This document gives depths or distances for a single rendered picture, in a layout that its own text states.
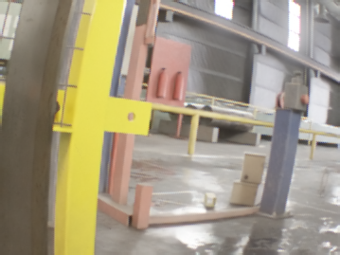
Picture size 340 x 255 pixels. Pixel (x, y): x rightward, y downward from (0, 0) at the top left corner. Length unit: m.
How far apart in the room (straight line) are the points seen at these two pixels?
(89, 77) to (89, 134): 0.07
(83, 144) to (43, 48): 0.22
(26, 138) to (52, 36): 0.09
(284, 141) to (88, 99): 1.50
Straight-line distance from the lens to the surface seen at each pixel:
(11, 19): 6.70
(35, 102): 0.35
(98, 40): 0.54
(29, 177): 0.35
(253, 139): 9.90
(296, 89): 1.95
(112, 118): 0.62
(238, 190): 2.22
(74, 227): 0.56
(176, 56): 8.24
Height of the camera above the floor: 0.43
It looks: 1 degrees down
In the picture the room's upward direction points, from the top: 8 degrees clockwise
